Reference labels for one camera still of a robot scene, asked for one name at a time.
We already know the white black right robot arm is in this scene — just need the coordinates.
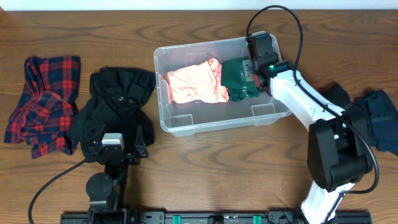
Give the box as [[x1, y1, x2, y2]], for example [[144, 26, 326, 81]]
[[249, 52, 379, 223]]

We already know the navy garment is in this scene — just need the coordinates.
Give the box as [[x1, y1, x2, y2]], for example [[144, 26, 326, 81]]
[[355, 90, 397, 155]]

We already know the black crumpled garment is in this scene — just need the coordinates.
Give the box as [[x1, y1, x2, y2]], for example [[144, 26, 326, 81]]
[[68, 67, 156, 158]]

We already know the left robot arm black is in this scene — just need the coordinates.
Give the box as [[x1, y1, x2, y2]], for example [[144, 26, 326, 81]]
[[85, 125, 148, 224]]

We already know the pink shirt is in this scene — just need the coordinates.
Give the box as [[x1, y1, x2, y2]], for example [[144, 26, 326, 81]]
[[165, 58, 229, 104]]

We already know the dark green garment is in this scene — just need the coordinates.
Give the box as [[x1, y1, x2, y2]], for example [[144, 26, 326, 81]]
[[221, 57, 261, 102]]

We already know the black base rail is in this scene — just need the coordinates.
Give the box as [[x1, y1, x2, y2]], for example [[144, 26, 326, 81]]
[[60, 211, 373, 224]]

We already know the clear plastic storage bin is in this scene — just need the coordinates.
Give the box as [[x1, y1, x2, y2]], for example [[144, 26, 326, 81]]
[[154, 37, 292, 137]]

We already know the black garment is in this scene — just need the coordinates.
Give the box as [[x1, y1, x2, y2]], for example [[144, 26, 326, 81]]
[[323, 83, 371, 147], [68, 67, 156, 158]]

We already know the red navy plaid shirt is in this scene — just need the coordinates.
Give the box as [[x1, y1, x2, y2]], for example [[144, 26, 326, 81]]
[[4, 56, 81, 159]]

